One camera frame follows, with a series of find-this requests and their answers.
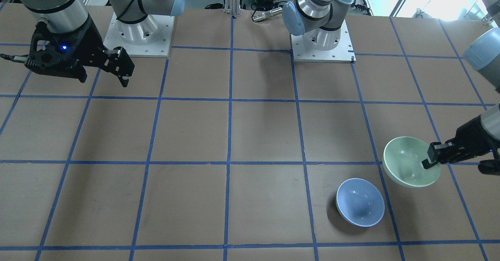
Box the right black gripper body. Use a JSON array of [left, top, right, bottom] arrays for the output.
[[24, 17, 108, 83]]

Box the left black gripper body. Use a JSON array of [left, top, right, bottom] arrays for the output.
[[445, 114, 500, 166]]

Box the green bowl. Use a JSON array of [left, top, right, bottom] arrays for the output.
[[382, 136, 442, 188]]

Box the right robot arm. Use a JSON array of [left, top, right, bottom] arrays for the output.
[[1, 0, 185, 87]]

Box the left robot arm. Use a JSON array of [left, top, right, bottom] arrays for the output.
[[282, 0, 500, 174]]

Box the blue bowl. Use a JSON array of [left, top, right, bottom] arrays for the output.
[[336, 178, 385, 227]]

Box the silver cylindrical tool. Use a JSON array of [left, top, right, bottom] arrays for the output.
[[252, 7, 282, 23]]

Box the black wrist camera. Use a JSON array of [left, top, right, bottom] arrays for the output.
[[477, 158, 500, 176]]

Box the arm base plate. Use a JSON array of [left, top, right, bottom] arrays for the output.
[[290, 20, 357, 63], [104, 13, 176, 58]]

